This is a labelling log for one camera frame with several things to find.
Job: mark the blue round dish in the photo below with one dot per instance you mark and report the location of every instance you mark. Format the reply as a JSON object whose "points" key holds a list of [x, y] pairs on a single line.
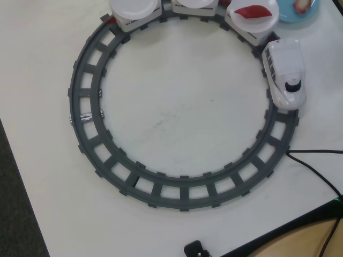
{"points": [[289, 14]]}

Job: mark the light brown wooden board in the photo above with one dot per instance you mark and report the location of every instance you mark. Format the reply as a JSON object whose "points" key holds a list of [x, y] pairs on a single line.
{"points": [[294, 241]]}

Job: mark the white train car with egg plate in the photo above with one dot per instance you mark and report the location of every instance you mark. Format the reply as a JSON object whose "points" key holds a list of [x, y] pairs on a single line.
{"points": [[193, 12]]}

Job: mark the white train car with empty plate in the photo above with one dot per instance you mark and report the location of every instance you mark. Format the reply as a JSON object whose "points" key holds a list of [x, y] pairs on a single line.
{"points": [[139, 24]]}

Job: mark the black clamp device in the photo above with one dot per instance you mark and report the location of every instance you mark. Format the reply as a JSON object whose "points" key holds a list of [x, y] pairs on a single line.
{"points": [[195, 249]]}

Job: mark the red train coupler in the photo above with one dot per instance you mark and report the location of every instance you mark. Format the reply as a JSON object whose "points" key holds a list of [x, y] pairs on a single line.
{"points": [[111, 20]]}

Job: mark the white plate holding tuna sushi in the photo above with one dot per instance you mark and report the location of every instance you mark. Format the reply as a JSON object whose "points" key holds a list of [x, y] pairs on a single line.
{"points": [[254, 24]]}

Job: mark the red tuna toy sushi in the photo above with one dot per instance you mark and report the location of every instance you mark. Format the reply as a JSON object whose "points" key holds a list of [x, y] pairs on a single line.
{"points": [[252, 12]]}

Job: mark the silver tape strip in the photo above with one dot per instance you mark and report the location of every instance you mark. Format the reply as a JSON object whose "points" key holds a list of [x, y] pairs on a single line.
{"points": [[86, 117]]}

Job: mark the empty white round plate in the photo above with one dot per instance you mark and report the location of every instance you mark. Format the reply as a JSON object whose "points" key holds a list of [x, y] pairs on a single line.
{"points": [[132, 8]]}

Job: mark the orange shrimp toy sushi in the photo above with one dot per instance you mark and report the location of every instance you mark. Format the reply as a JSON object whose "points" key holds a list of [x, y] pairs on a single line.
{"points": [[302, 4]]}

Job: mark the white Shinkansen toy locomotive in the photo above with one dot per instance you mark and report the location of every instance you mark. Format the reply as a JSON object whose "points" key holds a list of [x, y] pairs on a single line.
{"points": [[285, 61]]}

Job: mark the white train car with tuna plate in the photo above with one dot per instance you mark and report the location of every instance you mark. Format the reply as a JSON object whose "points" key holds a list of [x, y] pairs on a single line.
{"points": [[252, 37]]}

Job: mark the grey circular toy train track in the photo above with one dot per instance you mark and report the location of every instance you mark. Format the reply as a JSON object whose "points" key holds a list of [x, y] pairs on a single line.
{"points": [[85, 150]]}

